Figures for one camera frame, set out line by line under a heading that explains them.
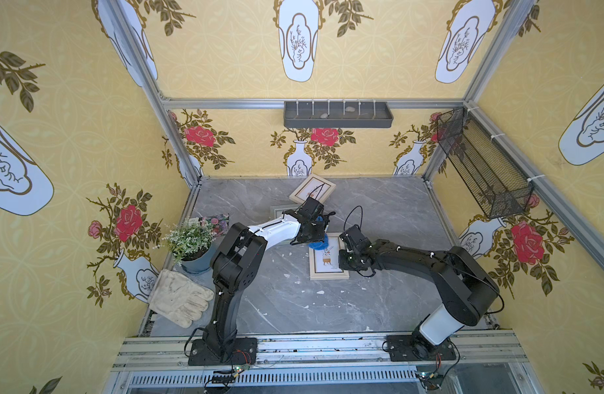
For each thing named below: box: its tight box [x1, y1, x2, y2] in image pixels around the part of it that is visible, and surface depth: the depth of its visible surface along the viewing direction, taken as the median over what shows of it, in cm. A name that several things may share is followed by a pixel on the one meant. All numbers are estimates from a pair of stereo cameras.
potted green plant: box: [152, 217, 217, 275], surface depth 80 cm
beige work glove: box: [147, 269, 215, 329], surface depth 86 cm
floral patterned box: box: [197, 212, 230, 237], surface depth 108 cm
